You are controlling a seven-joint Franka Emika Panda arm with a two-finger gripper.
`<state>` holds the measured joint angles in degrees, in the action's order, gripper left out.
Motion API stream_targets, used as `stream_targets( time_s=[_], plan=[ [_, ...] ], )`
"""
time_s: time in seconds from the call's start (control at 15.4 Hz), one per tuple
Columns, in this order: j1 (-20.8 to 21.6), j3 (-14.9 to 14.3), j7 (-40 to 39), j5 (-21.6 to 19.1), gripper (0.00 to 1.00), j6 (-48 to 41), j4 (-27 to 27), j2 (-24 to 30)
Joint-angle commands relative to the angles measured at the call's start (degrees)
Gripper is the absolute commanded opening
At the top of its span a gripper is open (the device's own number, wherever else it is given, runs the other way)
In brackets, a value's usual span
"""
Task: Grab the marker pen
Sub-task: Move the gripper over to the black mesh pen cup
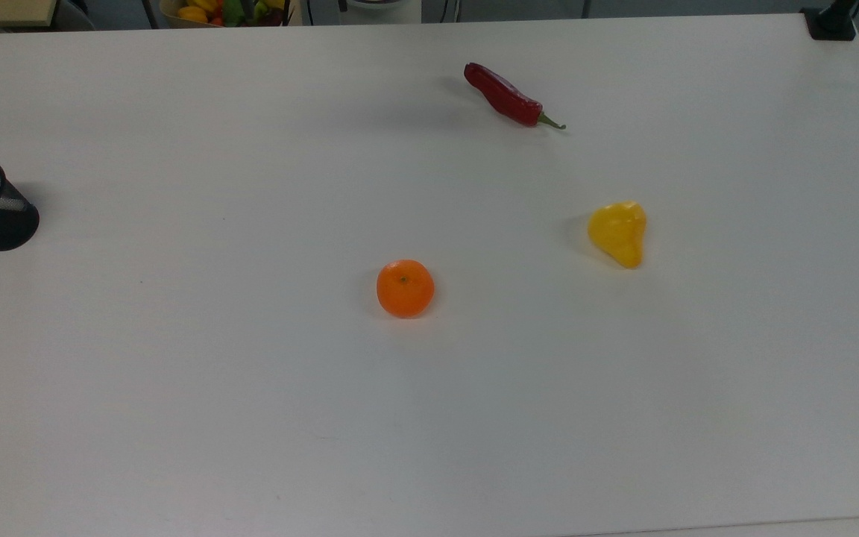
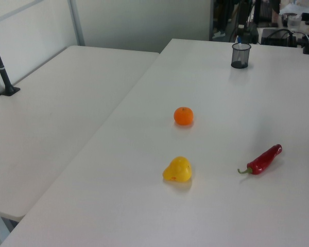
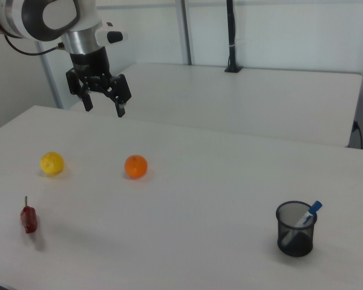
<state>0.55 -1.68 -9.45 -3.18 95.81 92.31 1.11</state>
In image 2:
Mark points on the white marker pen blue caps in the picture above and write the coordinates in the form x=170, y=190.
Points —
x=239, y=40

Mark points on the black box device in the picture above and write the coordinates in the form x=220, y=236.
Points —
x=276, y=37

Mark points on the yellow pear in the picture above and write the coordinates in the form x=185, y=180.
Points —
x=177, y=169

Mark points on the black pole stand with base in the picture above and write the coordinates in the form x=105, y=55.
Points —
x=0, y=67

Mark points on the dark green black device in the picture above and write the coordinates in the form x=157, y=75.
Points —
x=251, y=32

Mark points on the orange mandarin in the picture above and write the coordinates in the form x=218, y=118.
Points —
x=183, y=116

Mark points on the white sneaker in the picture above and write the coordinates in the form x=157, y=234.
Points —
x=219, y=34

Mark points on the black mesh pen cup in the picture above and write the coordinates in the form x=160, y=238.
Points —
x=240, y=55

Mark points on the red chili pepper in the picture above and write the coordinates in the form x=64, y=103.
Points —
x=264, y=159

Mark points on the clear plastic container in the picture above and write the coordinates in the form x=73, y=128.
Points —
x=293, y=21

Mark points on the black monitor stand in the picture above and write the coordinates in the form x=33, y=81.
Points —
x=262, y=11

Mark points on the grey partition frame post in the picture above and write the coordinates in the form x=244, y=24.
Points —
x=76, y=23

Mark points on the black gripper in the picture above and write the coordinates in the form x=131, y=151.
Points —
x=242, y=14

